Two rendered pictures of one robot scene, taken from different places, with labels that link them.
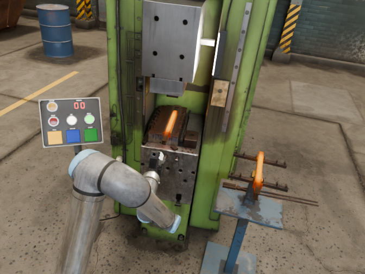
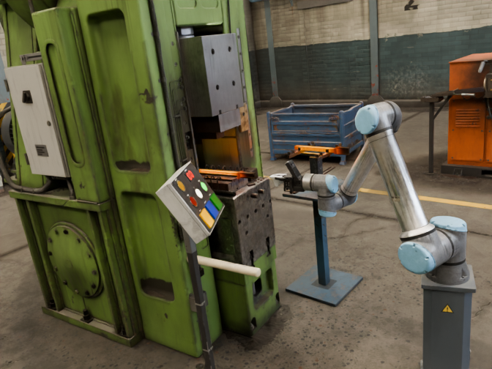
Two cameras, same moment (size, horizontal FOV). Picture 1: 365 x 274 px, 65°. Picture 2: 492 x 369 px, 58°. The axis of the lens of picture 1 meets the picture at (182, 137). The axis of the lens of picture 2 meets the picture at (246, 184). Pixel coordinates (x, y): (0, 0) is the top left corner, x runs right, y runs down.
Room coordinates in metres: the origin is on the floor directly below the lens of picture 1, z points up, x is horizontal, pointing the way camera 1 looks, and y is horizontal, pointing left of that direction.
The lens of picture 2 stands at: (0.30, 2.21, 1.72)
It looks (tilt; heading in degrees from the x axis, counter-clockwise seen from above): 18 degrees down; 300
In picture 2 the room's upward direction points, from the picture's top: 7 degrees counter-clockwise
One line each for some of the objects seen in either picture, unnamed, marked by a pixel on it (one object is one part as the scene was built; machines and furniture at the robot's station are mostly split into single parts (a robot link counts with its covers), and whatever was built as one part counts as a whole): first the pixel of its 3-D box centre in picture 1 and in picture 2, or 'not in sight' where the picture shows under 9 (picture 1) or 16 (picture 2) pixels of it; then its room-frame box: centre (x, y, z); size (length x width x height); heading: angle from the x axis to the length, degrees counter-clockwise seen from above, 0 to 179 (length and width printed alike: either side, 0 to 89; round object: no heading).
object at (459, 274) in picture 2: not in sight; (446, 264); (0.44, 0.23, 0.65); 0.19 x 0.19 x 0.10
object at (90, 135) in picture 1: (90, 135); (215, 202); (1.43, 0.55, 1.01); 0.07 x 0.05 x 0.07; 110
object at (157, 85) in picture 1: (172, 74); (200, 120); (1.76, 0.11, 1.32); 0.42 x 0.20 x 0.10; 175
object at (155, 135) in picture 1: (169, 123); (209, 179); (1.76, 0.11, 0.96); 0.42 x 0.20 x 0.09; 175
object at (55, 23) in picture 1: (56, 31); not in sight; (5.72, 2.70, 0.44); 0.59 x 0.59 x 0.88
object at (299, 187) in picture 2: (154, 170); (295, 182); (1.20, 0.13, 0.98); 0.12 x 0.08 x 0.09; 175
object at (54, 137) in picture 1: (55, 137); (206, 218); (1.37, 0.74, 1.01); 0.07 x 0.05 x 0.07; 110
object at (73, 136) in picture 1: (73, 136); (211, 210); (1.40, 0.65, 1.01); 0.07 x 0.05 x 0.07; 110
